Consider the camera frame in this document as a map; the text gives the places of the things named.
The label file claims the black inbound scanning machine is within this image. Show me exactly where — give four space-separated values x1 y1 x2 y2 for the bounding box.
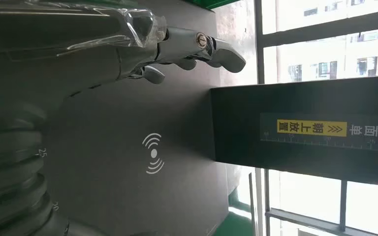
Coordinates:
41 0 378 236

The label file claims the green conveyor belt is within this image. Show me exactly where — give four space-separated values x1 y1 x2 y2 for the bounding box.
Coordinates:
213 188 254 236

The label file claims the green plastic crate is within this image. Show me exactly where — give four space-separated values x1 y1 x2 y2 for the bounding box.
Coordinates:
188 0 243 10

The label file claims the yellow and black instruction label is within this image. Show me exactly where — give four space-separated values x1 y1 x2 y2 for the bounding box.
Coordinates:
259 113 378 153

